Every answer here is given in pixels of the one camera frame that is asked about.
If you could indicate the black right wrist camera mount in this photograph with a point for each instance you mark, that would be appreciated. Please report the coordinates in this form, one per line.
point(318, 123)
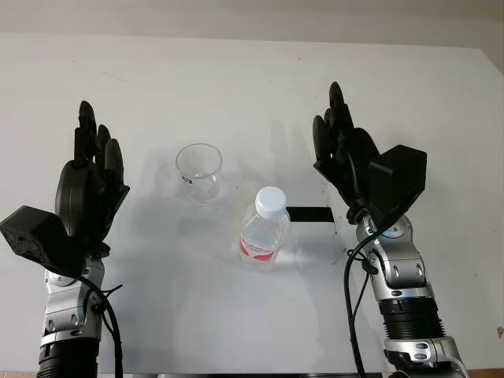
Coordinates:
point(397, 177)

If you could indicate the clear plastic cup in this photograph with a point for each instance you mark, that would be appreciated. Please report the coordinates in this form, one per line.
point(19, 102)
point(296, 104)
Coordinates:
point(199, 181)

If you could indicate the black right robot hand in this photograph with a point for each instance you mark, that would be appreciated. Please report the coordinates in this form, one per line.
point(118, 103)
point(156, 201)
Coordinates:
point(350, 157)

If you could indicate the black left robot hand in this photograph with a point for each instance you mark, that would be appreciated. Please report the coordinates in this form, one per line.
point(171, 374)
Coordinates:
point(78, 197)

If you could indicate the black tape strip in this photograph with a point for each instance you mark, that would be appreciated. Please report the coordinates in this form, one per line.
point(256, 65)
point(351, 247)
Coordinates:
point(311, 213)

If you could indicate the clear water bottle white cap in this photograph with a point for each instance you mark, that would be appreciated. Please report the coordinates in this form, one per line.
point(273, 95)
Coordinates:
point(263, 236)

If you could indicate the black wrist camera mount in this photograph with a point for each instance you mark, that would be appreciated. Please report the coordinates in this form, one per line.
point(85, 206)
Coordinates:
point(35, 236)
point(397, 177)

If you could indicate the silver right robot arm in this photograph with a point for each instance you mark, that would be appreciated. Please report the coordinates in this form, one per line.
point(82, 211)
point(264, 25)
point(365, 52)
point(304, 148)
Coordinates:
point(405, 283)

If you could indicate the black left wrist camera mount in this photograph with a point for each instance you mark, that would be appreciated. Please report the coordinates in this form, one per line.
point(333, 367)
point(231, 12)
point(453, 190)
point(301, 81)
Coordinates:
point(35, 236)

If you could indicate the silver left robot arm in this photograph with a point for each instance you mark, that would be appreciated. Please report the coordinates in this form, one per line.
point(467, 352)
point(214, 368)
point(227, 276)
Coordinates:
point(67, 311)

